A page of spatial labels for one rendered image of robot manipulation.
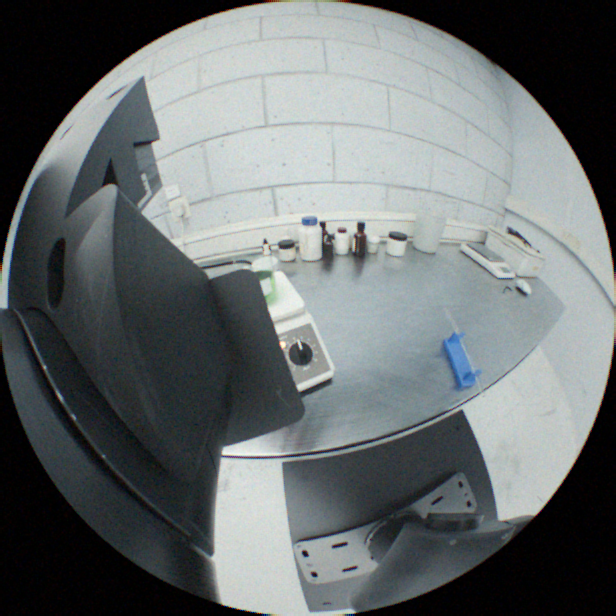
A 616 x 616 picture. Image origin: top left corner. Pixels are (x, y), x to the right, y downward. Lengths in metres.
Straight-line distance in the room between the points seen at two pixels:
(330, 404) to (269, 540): 0.20
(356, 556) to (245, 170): 0.87
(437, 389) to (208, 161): 0.86
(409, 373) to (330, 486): 0.20
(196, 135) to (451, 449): 0.97
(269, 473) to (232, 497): 0.06
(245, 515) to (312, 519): 0.08
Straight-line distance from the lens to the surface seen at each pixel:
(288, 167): 0.70
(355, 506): 0.24
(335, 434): 0.25
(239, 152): 0.72
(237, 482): 0.27
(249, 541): 0.28
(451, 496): 0.27
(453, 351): 0.37
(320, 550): 0.24
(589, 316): 1.43
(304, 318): 0.26
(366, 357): 0.30
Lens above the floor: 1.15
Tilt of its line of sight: 41 degrees down
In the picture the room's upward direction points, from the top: 4 degrees counter-clockwise
